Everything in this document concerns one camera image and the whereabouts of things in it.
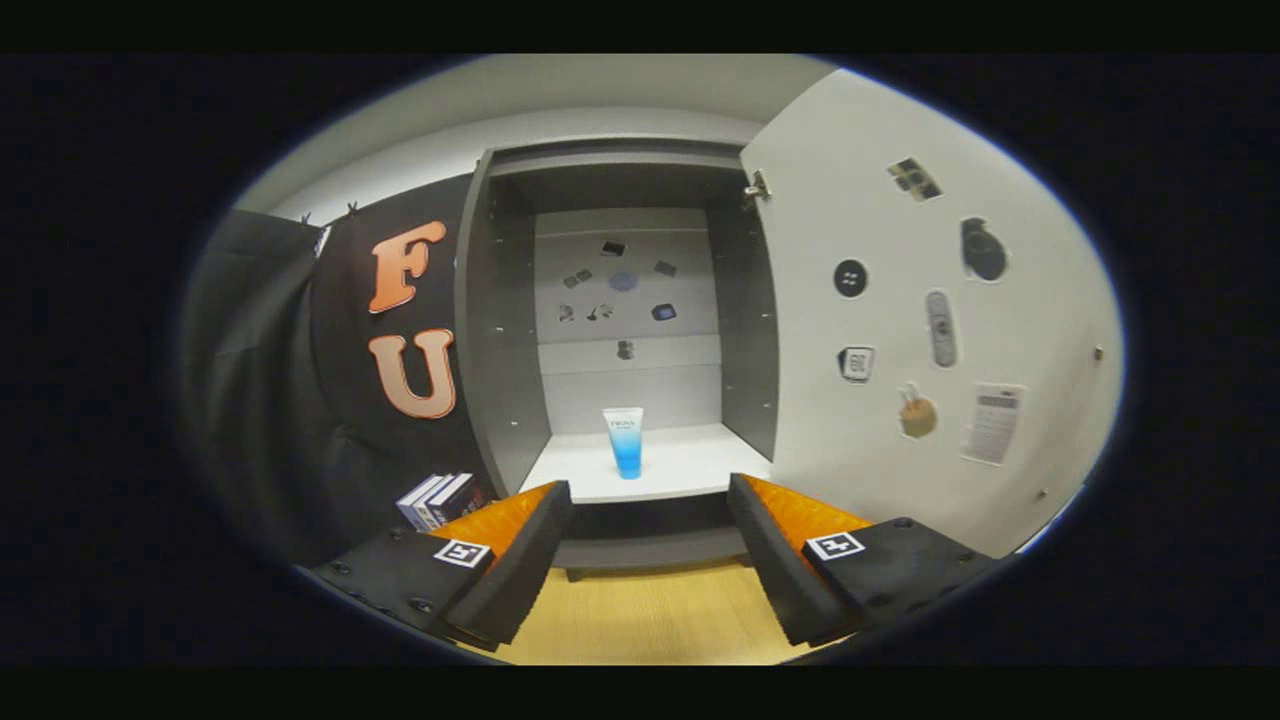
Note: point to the metal door hinge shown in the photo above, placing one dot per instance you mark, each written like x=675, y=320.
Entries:
x=757, y=188

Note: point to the blue and white tube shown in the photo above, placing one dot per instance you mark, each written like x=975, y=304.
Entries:
x=625, y=445

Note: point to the dark blue book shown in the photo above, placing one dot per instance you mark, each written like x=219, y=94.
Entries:
x=455, y=495

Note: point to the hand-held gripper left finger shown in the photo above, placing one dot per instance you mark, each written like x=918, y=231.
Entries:
x=515, y=570

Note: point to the white cabinet door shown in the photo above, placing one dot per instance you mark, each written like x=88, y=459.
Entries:
x=820, y=420

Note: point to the black backdrop cloth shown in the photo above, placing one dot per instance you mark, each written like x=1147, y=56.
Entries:
x=270, y=380

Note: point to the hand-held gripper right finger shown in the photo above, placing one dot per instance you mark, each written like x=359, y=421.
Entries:
x=775, y=560

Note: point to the white cabinet shelf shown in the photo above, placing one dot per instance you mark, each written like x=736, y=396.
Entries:
x=680, y=460

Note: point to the grey cabinet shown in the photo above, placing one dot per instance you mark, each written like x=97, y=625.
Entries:
x=500, y=350

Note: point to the blue and white book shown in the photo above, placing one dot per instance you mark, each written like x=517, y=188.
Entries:
x=412, y=500
x=432, y=505

